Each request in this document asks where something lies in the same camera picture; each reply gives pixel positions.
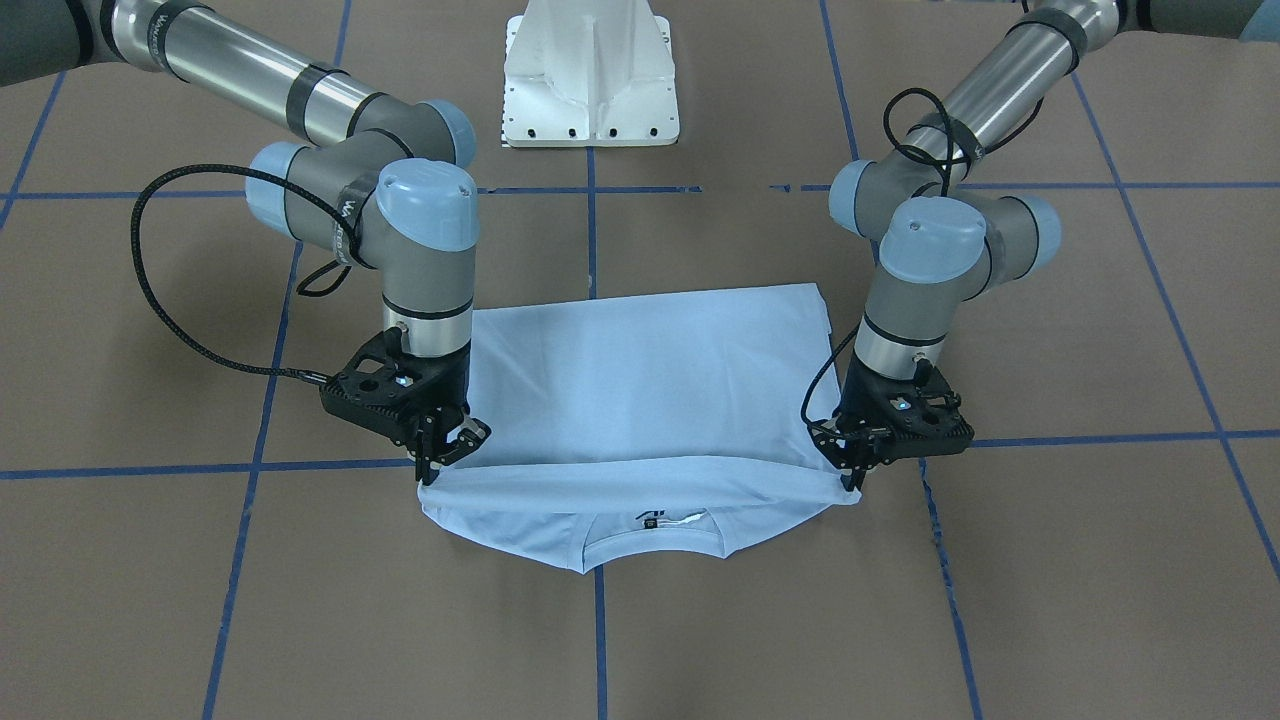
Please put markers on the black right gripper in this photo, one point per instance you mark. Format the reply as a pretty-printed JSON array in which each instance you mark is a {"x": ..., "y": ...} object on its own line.
[{"x": 452, "y": 383}]

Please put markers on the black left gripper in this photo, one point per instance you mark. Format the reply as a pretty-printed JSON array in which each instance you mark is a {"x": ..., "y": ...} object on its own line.
[{"x": 857, "y": 403}]

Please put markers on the light blue t-shirt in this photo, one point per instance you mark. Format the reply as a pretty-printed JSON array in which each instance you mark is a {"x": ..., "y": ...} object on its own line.
[{"x": 665, "y": 422}]

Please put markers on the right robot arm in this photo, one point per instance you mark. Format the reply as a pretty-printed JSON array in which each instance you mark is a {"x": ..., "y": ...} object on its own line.
[{"x": 376, "y": 181}]

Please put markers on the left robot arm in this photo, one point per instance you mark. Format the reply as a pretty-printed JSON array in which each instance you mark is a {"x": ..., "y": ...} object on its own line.
[{"x": 939, "y": 245}]

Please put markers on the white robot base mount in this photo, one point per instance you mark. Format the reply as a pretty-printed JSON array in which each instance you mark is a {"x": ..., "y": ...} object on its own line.
[{"x": 589, "y": 74}]

